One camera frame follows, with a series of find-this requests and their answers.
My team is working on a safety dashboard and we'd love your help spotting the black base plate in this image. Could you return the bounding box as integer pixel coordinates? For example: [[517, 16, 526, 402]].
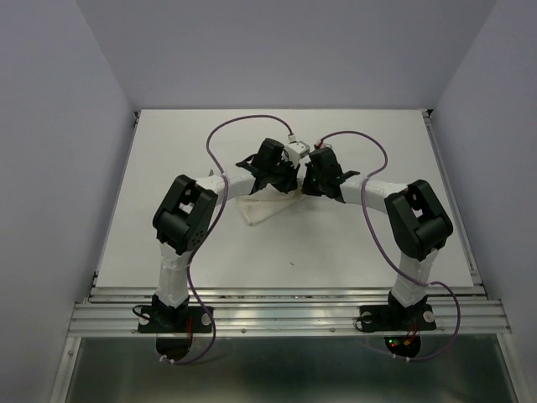
[[354, 305, 436, 333], [133, 305, 212, 334]]

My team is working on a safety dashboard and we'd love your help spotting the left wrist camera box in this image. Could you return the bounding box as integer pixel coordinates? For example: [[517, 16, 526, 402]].
[[284, 134, 310, 167]]

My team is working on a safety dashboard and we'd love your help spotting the aluminium right side rail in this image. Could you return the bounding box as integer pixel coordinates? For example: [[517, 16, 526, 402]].
[[420, 109, 489, 299]]

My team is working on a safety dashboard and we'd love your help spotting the aluminium rail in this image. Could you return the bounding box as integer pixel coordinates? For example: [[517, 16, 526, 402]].
[[420, 109, 489, 299], [68, 285, 511, 338]]

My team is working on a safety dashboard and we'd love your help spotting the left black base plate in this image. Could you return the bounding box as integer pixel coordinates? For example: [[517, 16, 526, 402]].
[[133, 305, 212, 334]]

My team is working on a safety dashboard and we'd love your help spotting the white cloth napkin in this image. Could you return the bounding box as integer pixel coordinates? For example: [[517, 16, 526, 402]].
[[235, 185, 303, 227]]

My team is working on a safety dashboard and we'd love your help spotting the aluminium front rail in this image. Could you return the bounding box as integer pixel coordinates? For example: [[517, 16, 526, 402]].
[[68, 285, 511, 338]]

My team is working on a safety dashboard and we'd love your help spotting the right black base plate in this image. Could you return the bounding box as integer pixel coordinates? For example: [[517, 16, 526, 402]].
[[354, 305, 436, 333]]

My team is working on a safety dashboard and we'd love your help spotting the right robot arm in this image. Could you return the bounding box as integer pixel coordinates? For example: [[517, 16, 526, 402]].
[[302, 148, 453, 332]]

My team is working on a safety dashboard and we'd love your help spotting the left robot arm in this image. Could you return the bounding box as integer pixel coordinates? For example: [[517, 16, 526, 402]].
[[138, 139, 302, 333]]

